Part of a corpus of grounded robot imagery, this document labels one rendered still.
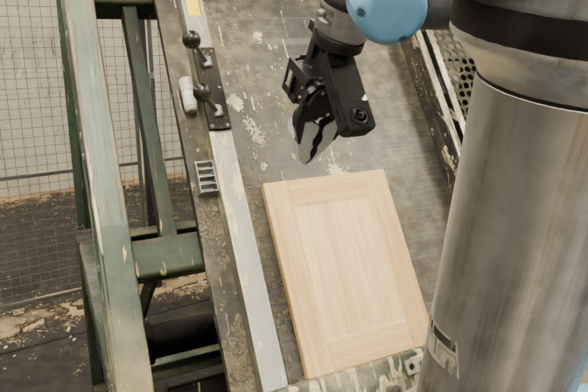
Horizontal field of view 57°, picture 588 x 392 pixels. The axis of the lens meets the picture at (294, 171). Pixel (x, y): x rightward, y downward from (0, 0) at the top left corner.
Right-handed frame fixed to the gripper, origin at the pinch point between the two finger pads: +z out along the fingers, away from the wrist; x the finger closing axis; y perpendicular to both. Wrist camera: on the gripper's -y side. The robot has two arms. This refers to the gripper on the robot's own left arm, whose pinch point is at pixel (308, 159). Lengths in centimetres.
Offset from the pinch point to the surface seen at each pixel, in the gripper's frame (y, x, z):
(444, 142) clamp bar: 22, -58, 20
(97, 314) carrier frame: 40, 22, 85
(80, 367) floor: 94, 17, 204
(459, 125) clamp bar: 23, -62, 16
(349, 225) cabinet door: 10.6, -25.7, 31.3
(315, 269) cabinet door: 4.1, -14.5, 35.7
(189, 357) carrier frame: 63, -22, 167
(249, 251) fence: 9.2, -0.4, 31.4
